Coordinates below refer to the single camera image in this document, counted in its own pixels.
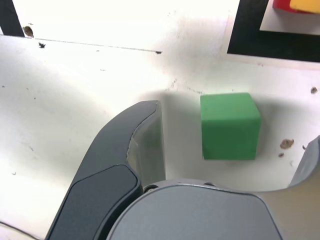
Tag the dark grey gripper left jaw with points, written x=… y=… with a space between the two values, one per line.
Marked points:
x=110 y=150

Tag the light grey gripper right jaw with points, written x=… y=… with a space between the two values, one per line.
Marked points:
x=200 y=215

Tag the green cube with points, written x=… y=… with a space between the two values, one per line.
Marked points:
x=230 y=127

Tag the red cube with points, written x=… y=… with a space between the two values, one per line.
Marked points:
x=281 y=5

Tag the yellow cube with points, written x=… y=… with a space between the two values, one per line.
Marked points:
x=307 y=5

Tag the black tape square outline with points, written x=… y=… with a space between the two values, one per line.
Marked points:
x=245 y=30

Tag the black tape strip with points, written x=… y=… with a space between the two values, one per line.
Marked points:
x=10 y=17

